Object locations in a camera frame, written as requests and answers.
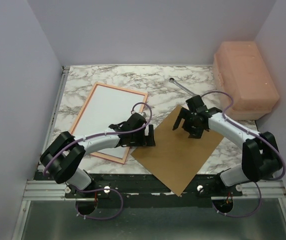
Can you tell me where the brown backing board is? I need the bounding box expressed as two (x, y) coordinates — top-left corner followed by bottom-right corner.
(131, 105), (224, 196)

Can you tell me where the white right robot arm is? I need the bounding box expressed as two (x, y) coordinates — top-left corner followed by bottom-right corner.
(173, 95), (284, 196)

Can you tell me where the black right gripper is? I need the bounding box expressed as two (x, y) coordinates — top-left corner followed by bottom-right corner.
(173, 107), (204, 140)

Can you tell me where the printed photo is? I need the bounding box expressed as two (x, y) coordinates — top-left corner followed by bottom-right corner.
(73, 84), (146, 160)

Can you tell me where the pink photo frame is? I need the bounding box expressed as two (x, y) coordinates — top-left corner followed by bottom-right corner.
(69, 81), (149, 165)

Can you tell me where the aluminium extrusion rail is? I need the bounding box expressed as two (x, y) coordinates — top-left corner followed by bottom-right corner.
(23, 180), (66, 201)

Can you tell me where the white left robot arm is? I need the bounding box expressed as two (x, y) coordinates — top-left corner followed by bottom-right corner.
(40, 112), (156, 198)

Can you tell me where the translucent orange plastic box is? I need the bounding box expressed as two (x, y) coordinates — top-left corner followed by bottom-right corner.
(212, 41), (280, 121)

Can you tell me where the silver ratchet wrench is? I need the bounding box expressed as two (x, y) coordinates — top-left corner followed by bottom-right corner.
(169, 77), (197, 96)

